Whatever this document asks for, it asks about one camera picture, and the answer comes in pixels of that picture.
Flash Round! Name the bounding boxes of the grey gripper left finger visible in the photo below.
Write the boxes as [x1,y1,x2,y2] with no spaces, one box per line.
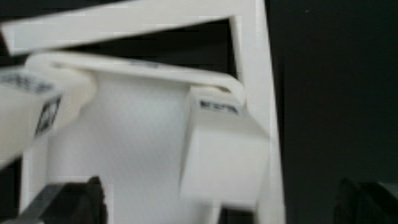
[10,176,108,224]

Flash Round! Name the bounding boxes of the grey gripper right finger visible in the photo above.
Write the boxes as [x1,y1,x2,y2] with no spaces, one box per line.
[334,179,398,224]

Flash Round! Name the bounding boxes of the white desk leg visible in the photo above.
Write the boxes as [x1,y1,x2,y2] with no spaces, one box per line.
[0,64,99,169]
[179,87,270,207]

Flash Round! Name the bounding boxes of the white desk tabletop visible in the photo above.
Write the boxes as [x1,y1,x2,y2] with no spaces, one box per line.
[19,51,243,224]

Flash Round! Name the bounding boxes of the white U-shaped obstacle frame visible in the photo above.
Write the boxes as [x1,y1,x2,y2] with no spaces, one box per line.
[0,0,286,224]

